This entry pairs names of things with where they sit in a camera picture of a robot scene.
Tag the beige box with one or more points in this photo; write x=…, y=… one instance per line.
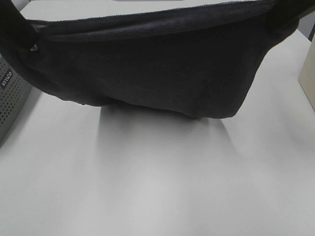
x=307, y=75

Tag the grey perforated plastic basket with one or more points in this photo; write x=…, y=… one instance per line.
x=14, y=92

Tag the dark navy towel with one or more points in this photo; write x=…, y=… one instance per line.
x=199, y=61

